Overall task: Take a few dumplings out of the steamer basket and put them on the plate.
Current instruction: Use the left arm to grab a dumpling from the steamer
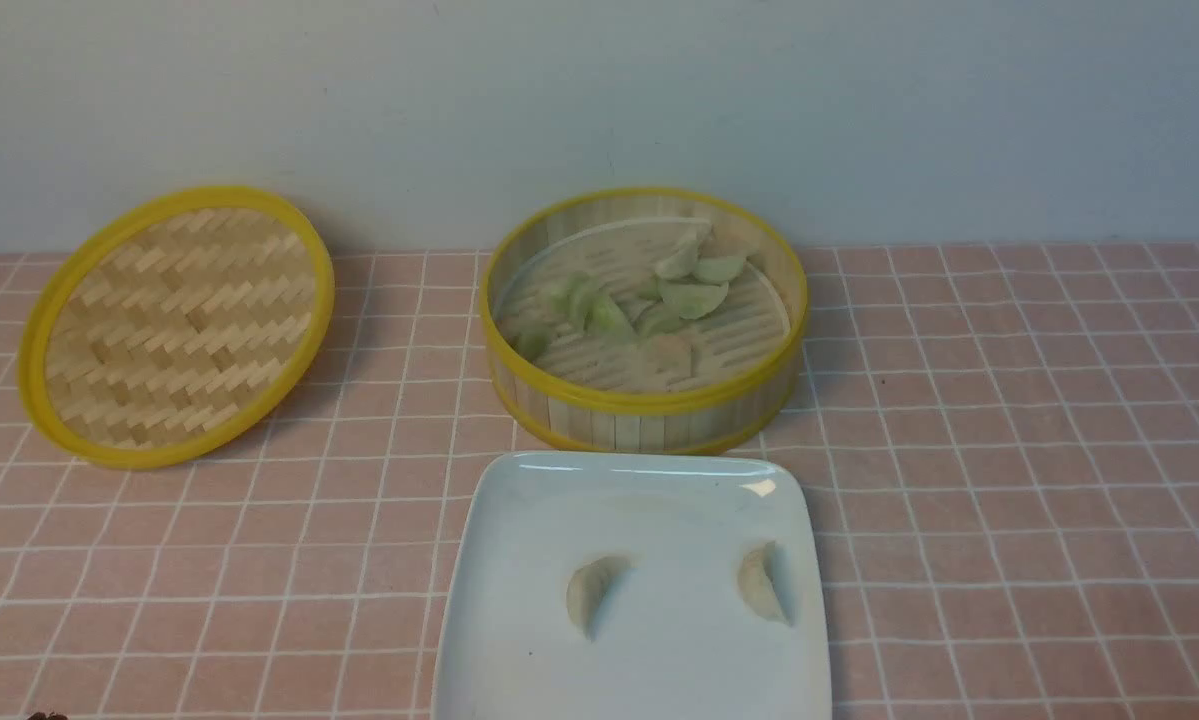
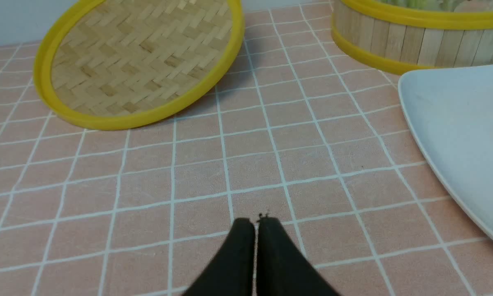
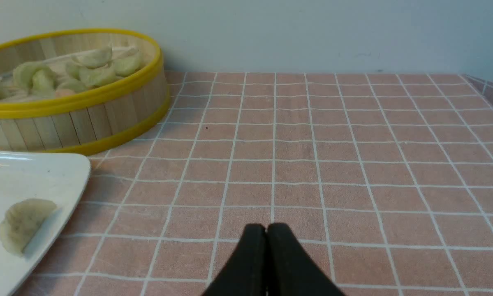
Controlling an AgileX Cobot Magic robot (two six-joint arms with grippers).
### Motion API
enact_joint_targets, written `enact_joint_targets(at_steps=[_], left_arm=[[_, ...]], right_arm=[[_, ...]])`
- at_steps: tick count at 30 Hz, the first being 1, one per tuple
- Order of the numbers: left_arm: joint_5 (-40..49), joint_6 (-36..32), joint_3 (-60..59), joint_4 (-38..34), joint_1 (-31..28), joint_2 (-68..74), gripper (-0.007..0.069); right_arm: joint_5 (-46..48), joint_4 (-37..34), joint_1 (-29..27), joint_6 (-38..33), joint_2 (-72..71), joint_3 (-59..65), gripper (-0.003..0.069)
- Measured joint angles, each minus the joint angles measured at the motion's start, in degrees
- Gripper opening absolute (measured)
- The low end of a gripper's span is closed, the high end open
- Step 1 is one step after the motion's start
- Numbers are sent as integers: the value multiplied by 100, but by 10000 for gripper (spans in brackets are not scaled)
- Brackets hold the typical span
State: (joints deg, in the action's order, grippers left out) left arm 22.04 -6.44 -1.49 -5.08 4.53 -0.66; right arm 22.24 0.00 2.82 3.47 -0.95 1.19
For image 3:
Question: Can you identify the pale dumpling in steamer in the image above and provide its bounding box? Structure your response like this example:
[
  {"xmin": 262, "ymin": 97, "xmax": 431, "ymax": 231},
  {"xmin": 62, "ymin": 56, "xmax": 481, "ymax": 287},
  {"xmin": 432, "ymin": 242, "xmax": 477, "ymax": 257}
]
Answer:
[{"xmin": 72, "ymin": 46, "xmax": 113, "ymax": 69}]

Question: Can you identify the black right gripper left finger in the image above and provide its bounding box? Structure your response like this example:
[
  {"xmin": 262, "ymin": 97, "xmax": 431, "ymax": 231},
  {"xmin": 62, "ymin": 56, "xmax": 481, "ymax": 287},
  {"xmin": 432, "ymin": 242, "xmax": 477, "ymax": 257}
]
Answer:
[{"xmin": 203, "ymin": 224, "xmax": 266, "ymax": 296}]

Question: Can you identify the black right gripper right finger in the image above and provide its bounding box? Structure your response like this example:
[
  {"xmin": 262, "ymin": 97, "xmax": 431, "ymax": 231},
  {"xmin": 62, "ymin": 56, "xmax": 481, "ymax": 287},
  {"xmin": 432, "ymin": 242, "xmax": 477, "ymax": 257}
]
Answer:
[{"xmin": 266, "ymin": 223, "xmax": 344, "ymax": 296}]

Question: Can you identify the pale beige dumpling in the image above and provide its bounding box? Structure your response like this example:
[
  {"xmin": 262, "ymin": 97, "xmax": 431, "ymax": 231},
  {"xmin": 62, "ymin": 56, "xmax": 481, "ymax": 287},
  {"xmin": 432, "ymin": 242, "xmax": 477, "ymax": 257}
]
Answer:
[{"xmin": 0, "ymin": 198, "xmax": 57, "ymax": 257}]

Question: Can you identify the white square plate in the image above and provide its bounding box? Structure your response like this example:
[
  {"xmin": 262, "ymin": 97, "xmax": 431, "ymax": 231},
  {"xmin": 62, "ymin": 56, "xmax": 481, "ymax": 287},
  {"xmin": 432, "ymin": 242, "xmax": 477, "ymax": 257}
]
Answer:
[{"xmin": 0, "ymin": 151, "xmax": 91, "ymax": 296}]

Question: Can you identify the pink checked tablecloth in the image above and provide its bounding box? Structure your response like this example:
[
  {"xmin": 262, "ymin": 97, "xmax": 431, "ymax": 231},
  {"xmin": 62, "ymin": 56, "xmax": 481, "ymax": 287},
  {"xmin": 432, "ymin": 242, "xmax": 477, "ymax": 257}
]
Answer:
[{"xmin": 17, "ymin": 72, "xmax": 493, "ymax": 296}]

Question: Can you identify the bamboo steamer basket yellow rim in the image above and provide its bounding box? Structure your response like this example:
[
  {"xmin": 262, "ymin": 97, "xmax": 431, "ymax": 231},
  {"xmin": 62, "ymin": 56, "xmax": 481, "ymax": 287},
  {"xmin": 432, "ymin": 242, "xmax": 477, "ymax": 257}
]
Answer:
[{"xmin": 0, "ymin": 28, "xmax": 170, "ymax": 155}]

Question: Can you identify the light green dumpling in steamer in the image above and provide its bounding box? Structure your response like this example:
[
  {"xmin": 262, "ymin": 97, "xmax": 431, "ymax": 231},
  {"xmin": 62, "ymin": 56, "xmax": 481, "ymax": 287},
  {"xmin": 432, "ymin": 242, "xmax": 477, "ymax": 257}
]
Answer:
[{"xmin": 78, "ymin": 67, "xmax": 117, "ymax": 88}]

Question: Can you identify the green dumpling steamer left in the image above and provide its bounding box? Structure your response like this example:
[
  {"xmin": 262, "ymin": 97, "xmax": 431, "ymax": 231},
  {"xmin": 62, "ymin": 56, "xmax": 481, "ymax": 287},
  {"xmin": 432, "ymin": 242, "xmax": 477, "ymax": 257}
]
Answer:
[{"xmin": 12, "ymin": 61, "xmax": 57, "ymax": 93}]

